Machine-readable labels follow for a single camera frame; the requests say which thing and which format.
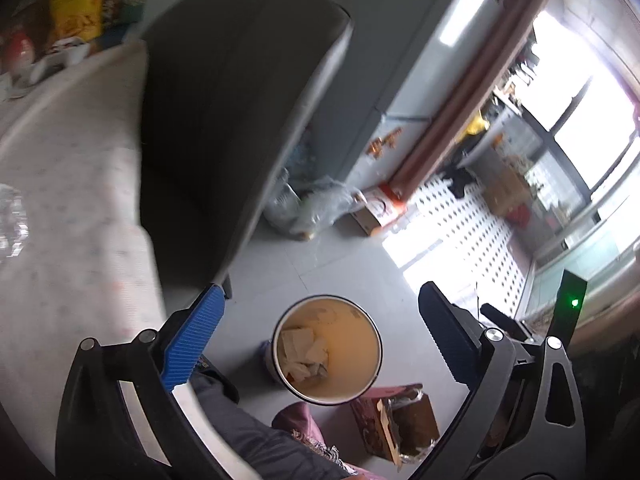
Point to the wooden figure magnet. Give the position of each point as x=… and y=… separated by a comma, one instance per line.
x=385, y=142

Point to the clear plastic bag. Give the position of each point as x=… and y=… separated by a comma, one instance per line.
x=330, y=202

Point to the maroon slipper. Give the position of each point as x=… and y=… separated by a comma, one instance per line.
x=297, y=417

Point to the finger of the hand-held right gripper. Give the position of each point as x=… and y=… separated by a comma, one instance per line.
x=505, y=322

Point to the white paper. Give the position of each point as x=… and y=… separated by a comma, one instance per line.
x=295, y=345

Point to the grey upholstered chair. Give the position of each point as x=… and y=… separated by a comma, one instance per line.
x=225, y=110

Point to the yellow snack bag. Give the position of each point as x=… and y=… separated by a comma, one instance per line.
x=75, y=0

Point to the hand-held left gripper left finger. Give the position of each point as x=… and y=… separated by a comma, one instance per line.
x=192, y=335

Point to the maroon cardboard box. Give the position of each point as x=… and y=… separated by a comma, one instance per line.
x=370, y=420

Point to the pink door frame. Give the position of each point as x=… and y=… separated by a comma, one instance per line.
x=475, y=85

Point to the heap of bags and bottles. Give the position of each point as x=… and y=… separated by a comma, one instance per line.
x=300, y=160

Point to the large brown cardboard box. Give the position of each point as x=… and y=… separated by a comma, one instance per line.
x=505, y=190

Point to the white game controller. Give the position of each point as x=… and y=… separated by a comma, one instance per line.
x=55, y=62

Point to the white and orange cardboard box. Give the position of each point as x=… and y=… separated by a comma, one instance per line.
x=377, y=210

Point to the red and white vase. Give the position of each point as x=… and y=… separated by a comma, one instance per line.
x=20, y=50

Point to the white plastic bag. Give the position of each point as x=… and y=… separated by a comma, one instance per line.
x=282, y=205

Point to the white refrigerator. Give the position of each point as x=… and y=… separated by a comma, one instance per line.
x=400, y=60

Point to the kitchen shelf rack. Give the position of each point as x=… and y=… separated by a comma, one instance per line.
x=517, y=70

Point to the person's grey trouser leg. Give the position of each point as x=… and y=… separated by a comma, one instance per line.
x=250, y=435

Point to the balcony window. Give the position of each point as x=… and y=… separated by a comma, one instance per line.
x=600, y=110

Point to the yellow cloth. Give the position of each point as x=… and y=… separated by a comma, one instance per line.
x=475, y=124

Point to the white dotted floor mat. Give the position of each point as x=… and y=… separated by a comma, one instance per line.
x=460, y=245

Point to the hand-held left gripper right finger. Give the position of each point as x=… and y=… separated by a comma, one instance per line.
x=450, y=335

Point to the black cloth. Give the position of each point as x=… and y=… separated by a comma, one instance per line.
x=460, y=180

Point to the cream bin with white rim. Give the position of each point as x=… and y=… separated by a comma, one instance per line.
x=350, y=340

